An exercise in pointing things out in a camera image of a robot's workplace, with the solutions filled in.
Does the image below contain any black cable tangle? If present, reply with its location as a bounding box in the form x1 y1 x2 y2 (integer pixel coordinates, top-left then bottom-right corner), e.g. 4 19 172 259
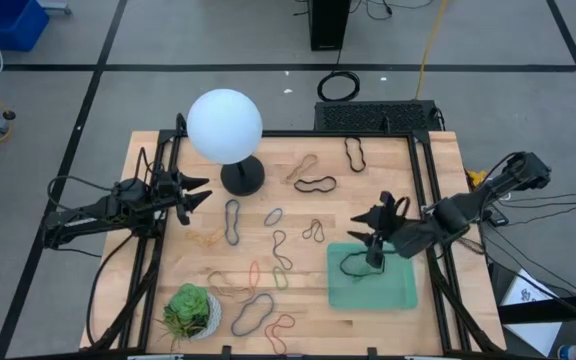
350 0 437 22

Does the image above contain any small blue rubber band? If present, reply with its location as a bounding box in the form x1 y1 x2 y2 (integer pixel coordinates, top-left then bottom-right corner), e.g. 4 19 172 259
263 207 284 227

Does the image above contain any black frame cable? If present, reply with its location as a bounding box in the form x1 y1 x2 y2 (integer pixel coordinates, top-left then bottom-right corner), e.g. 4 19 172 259
85 232 137 346

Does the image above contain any yellow hanging cable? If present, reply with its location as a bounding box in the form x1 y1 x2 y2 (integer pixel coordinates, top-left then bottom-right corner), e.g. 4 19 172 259
414 0 450 100

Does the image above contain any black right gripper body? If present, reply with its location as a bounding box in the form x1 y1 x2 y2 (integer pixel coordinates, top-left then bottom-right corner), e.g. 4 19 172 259
366 191 422 271

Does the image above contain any orange rubber band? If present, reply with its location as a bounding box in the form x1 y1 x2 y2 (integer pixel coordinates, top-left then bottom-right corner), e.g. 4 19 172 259
247 259 262 291

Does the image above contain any coiled black cable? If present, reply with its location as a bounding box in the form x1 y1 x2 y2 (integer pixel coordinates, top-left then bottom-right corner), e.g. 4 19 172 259
316 70 361 103

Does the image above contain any black rubber band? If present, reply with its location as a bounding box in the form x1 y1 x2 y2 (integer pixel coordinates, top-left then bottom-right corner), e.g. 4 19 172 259
344 136 368 174
339 248 387 278
293 175 338 195

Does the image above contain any yellow cable connector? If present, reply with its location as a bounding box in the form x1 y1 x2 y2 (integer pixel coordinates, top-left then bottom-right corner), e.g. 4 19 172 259
466 169 489 189

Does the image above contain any brown rubber band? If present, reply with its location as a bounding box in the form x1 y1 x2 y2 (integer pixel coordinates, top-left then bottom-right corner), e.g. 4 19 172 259
301 218 326 244

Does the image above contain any red rubber band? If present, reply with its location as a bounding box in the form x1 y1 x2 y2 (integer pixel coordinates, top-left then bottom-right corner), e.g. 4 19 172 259
263 313 297 355

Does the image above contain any yellow rubber band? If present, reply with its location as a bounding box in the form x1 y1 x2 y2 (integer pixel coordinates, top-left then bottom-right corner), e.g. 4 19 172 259
185 227 227 248

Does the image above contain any green succulent in white pot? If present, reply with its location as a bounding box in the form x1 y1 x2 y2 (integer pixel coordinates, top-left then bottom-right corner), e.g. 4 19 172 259
160 282 224 351

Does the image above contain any dark blue rubber band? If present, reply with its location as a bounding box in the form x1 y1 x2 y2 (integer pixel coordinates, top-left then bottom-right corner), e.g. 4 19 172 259
224 198 241 247

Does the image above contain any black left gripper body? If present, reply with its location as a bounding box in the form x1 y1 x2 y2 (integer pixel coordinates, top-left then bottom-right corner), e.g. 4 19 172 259
150 169 192 227

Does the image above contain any black perforated metal box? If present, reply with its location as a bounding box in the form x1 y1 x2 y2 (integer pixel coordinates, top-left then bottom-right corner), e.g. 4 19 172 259
313 99 442 133

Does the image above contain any blue plastic crate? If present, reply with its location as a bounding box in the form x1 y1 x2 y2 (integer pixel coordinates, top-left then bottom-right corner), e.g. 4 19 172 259
0 0 51 52

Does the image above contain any translucent teal plastic bin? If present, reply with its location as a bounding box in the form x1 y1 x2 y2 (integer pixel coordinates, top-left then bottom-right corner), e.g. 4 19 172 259
326 242 419 311

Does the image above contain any thin dark rubber band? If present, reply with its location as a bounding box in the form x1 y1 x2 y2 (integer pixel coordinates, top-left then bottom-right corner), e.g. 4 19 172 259
271 229 294 272

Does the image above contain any thin tan rubber band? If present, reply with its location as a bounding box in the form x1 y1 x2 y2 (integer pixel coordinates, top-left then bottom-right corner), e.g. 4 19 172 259
206 269 255 303

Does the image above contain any wide blue rubber band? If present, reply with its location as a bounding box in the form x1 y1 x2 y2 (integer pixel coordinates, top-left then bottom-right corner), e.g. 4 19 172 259
230 292 275 338

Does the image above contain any white cardboard box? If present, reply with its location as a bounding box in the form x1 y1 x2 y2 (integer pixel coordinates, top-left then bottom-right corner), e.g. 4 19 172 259
499 268 564 357

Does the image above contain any black computer tower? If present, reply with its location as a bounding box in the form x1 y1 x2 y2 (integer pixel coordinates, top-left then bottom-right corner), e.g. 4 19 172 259
309 0 352 52

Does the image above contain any small green rubber band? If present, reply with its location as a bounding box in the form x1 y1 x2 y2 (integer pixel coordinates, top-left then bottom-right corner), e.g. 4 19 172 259
271 266 290 291

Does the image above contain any black flat bar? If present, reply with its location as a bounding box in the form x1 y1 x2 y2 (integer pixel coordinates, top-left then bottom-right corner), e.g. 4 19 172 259
496 291 576 326

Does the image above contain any white globe lamp black base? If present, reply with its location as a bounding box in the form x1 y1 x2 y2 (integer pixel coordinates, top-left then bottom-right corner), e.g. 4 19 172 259
186 88 267 197

